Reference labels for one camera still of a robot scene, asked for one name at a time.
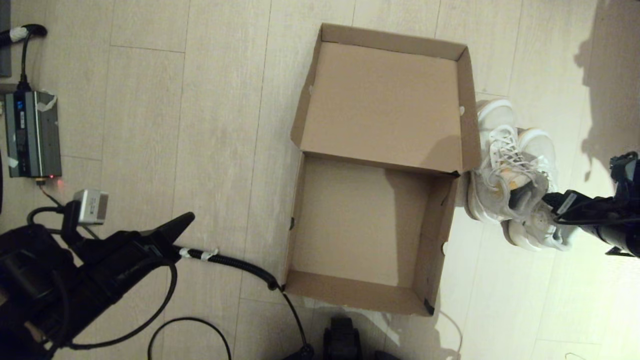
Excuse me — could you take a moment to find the black plug cable white tape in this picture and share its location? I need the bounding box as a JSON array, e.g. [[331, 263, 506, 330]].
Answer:
[[0, 23, 49, 94]]

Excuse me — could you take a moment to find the dark grey strip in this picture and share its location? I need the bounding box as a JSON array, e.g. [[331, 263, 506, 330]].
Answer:
[[0, 0, 12, 79]]

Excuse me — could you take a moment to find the brown cardboard shoe box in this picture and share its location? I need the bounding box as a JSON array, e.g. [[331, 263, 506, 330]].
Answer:
[[282, 22, 484, 317]]

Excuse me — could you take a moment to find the grey power supply unit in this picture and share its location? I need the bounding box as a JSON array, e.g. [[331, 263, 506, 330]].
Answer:
[[3, 90, 64, 180]]

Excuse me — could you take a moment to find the white lace-up sneaker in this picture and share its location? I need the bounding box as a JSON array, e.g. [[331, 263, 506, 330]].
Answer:
[[502, 127, 576, 252], [467, 98, 552, 224]]

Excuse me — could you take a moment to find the thin black cable loop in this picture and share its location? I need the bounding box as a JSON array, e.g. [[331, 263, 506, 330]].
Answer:
[[147, 317, 234, 360]]

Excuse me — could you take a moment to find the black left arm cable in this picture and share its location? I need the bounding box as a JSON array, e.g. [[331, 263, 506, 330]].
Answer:
[[27, 206, 179, 351]]

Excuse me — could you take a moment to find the thin black power supply wire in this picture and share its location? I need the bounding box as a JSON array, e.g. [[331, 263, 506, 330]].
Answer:
[[38, 178, 101, 240]]

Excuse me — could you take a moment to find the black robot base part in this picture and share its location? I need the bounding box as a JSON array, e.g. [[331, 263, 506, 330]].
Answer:
[[322, 315, 364, 360]]

